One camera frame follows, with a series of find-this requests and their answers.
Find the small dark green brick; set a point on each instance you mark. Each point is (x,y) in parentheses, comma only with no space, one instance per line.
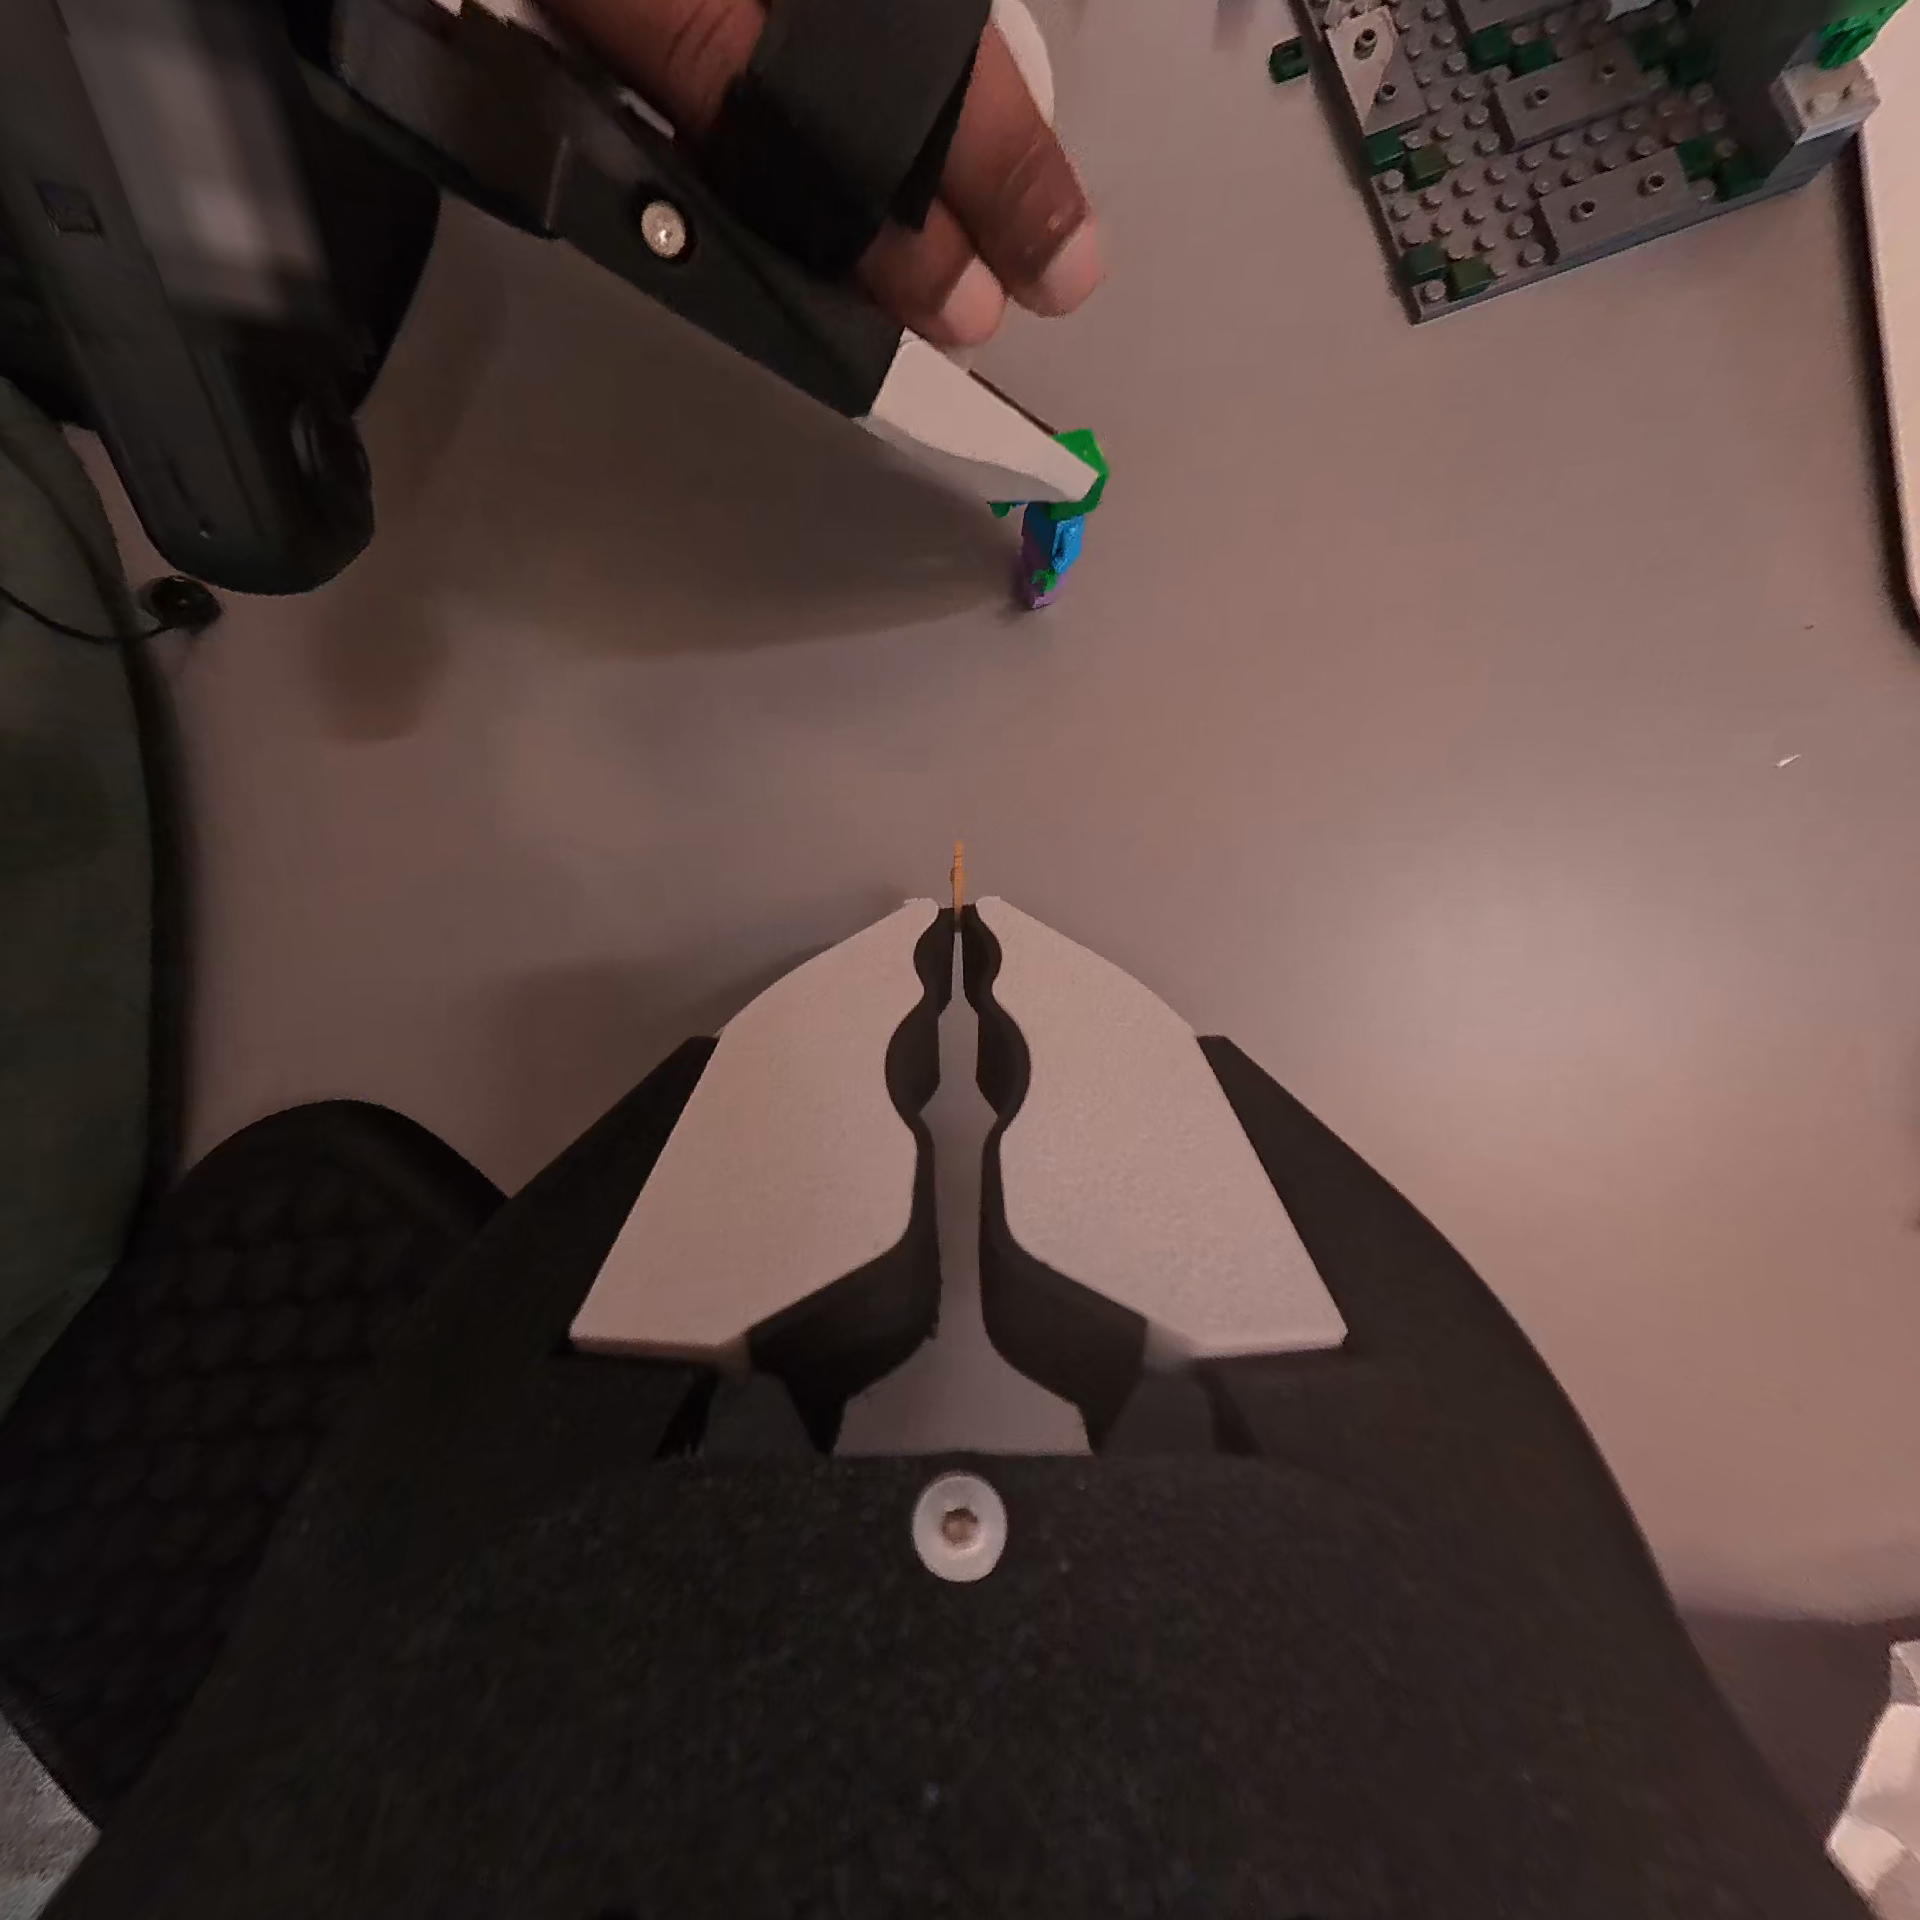
(1288,61)

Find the dark green hoodie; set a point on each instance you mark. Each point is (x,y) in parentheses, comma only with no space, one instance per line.
(76,901)

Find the green headed toy minifigure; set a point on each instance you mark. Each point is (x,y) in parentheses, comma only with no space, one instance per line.
(1049,563)

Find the grey brick building model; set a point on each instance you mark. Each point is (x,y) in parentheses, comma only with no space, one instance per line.
(1500,136)

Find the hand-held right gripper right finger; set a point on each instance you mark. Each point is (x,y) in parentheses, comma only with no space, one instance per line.
(1154,1171)

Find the person's left hand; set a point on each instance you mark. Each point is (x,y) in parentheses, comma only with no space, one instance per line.
(1019,225)

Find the gold toy sword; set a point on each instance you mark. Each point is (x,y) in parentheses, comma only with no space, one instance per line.
(960,885)

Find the white rounded board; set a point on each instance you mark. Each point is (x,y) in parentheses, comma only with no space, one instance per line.
(1897,376)

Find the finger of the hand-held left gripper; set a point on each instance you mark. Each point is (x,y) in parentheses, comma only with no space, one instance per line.
(960,429)

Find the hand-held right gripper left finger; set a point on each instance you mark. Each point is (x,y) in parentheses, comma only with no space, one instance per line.
(751,1171)

